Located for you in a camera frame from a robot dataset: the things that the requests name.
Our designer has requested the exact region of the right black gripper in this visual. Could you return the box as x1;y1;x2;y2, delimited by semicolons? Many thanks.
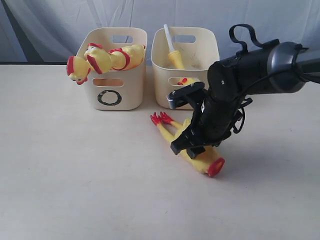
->
166;81;247;160

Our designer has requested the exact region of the headless yellow chicken body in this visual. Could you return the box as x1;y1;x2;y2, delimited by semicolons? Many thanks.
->
150;111;226;178

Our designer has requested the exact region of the broken chicken head with tube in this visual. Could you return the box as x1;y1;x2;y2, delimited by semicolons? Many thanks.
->
163;24;198;87

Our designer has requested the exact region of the whole yellow rubber chicken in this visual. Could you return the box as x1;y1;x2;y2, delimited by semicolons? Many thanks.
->
84;42;146;74
66;56;92;85

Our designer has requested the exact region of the whole yellow rubber chicken top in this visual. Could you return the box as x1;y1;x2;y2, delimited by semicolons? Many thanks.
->
66;56;92;85

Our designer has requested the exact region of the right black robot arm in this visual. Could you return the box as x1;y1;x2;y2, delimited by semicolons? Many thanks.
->
167;42;320;158

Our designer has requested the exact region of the cream bin marked X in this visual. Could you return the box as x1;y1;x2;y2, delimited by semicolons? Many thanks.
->
151;26;220;109

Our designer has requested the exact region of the cream bin marked O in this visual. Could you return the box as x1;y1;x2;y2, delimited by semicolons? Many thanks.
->
75;27;148;111

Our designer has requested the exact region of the white backdrop curtain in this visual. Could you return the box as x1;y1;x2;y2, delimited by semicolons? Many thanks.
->
0;0;320;64

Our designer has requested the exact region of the black cable loop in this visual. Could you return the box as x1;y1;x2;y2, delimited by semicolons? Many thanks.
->
228;23;281;55

